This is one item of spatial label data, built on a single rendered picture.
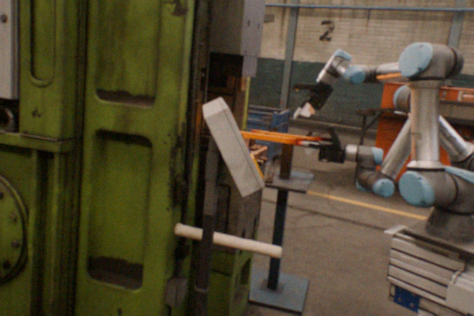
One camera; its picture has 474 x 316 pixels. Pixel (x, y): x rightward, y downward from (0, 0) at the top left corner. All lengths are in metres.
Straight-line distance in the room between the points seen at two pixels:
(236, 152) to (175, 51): 0.55
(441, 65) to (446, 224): 0.53
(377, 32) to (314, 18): 1.37
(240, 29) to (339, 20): 8.03
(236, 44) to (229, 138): 0.66
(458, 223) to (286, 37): 8.81
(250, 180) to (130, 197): 0.73
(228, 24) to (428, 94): 0.86
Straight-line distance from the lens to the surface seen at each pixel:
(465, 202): 1.66
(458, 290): 1.59
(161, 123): 1.78
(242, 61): 1.96
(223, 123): 1.34
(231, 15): 1.94
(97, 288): 2.15
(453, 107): 5.32
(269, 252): 1.78
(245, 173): 1.38
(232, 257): 2.11
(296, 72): 10.08
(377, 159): 1.98
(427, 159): 1.55
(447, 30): 9.56
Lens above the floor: 1.34
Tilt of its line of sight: 9 degrees down
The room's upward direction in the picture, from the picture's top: 6 degrees clockwise
